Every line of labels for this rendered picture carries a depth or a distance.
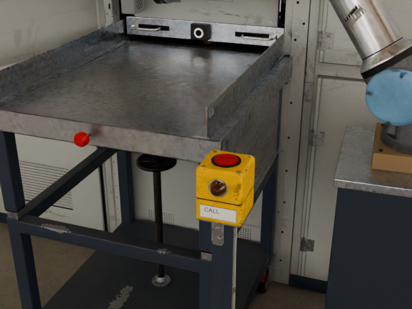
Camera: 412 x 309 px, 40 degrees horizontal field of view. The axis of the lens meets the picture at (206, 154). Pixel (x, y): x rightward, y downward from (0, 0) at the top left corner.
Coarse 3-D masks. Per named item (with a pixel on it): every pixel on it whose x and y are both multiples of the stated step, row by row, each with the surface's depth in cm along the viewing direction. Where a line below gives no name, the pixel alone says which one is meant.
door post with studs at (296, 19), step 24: (288, 0) 166; (288, 24) 169; (288, 48) 172; (288, 120) 181; (288, 144) 184; (288, 168) 188; (288, 192) 192; (288, 216) 195; (288, 240) 199; (288, 264) 203
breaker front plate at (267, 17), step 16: (144, 0) 186; (192, 0) 181; (208, 0) 178; (224, 0) 177; (240, 0) 175; (256, 0) 174; (272, 0) 172; (144, 16) 189; (160, 16) 187; (176, 16) 185; (192, 16) 183; (208, 16) 181; (224, 16) 179; (240, 16) 177; (256, 16) 176; (272, 16) 174
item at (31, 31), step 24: (0, 0) 163; (24, 0) 168; (48, 0) 174; (72, 0) 181; (0, 24) 165; (24, 24) 170; (48, 24) 177; (72, 24) 183; (96, 24) 191; (0, 48) 167; (24, 48) 173; (48, 48) 179
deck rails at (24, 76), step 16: (96, 32) 175; (112, 32) 184; (64, 48) 160; (80, 48) 168; (96, 48) 176; (112, 48) 180; (272, 48) 159; (16, 64) 141; (32, 64) 147; (48, 64) 154; (64, 64) 161; (80, 64) 164; (256, 64) 145; (272, 64) 162; (0, 80) 136; (16, 80) 142; (32, 80) 148; (48, 80) 150; (240, 80) 133; (256, 80) 147; (0, 96) 137; (16, 96) 138; (224, 96) 122; (240, 96) 135; (208, 112) 114; (224, 112) 124; (208, 128) 115
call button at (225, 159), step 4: (216, 156) 94; (220, 156) 94; (224, 156) 94; (228, 156) 94; (232, 156) 94; (216, 160) 93; (220, 160) 93; (224, 160) 93; (228, 160) 93; (232, 160) 93; (236, 160) 93; (224, 164) 92; (228, 164) 92
